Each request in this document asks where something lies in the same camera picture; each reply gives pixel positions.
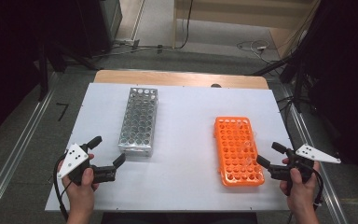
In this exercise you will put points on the person's left hand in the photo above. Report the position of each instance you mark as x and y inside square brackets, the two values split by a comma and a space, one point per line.
[82, 189]

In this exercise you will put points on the light wooden furniture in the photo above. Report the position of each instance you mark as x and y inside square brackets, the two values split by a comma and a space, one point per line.
[245, 17]

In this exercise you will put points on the silver metal test tube rack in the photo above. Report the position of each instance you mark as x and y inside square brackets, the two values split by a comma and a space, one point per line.
[139, 123]

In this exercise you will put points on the metal floor rail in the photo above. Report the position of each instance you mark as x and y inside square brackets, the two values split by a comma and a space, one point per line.
[15, 152]
[318, 174]

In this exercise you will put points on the person's right hand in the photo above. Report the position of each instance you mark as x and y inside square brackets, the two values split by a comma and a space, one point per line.
[300, 194]

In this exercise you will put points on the black curtain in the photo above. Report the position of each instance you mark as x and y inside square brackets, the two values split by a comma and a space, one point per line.
[9, 62]
[348, 77]

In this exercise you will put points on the orange plastic test tube rack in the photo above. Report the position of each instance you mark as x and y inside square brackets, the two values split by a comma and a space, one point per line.
[237, 152]

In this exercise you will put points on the dark cabinet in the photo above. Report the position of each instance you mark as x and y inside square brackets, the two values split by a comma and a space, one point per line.
[99, 25]

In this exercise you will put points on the white board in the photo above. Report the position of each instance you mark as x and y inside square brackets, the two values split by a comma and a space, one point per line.
[183, 174]

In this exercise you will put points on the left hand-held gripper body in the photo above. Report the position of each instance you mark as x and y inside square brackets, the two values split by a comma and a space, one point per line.
[73, 158]

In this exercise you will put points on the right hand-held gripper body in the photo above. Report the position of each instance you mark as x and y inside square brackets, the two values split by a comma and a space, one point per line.
[310, 153]

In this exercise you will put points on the clear test tube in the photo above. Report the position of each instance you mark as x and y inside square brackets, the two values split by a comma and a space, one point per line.
[254, 133]
[248, 143]
[240, 125]
[249, 160]

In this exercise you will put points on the wooden table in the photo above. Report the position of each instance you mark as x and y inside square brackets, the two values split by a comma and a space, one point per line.
[174, 77]

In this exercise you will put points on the black metal stand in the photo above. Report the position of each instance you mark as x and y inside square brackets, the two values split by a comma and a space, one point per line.
[298, 84]
[43, 71]

